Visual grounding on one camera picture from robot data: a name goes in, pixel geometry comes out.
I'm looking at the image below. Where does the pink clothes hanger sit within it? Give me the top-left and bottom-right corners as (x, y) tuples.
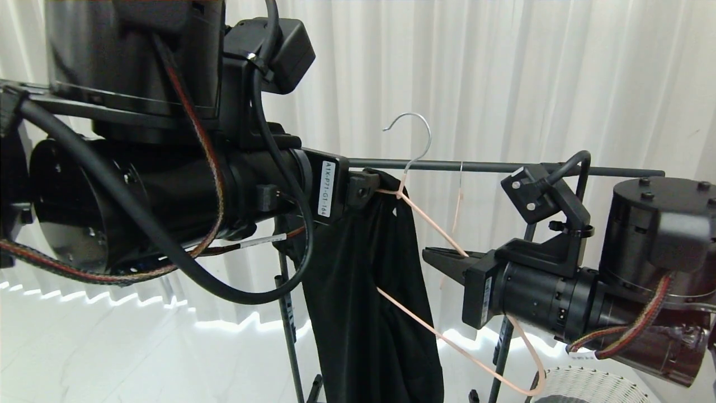
(374, 112), (548, 397)
(439, 161), (465, 290)

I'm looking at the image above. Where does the black cable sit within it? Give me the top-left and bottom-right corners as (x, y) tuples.
(534, 150), (592, 227)
(11, 0), (315, 306)

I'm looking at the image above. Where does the black clothes rack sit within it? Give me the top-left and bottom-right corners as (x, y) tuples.
(274, 158), (666, 403)

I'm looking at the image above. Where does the white laundry basket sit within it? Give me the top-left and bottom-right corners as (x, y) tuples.
(526, 367), (652, 403)

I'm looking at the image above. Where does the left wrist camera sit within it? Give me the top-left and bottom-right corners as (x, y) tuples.
(223, 17), (317, 147)

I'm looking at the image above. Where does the black garment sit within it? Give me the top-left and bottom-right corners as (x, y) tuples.
(299, 168), (445, 403)

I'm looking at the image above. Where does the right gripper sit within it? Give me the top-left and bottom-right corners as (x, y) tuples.
(461, 251), (611, 343)

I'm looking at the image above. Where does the white curtain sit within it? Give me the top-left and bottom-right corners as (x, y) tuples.
(0, 0), (716, 348)

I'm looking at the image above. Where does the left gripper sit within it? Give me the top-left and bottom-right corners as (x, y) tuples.
(221, 146), (384, 240)

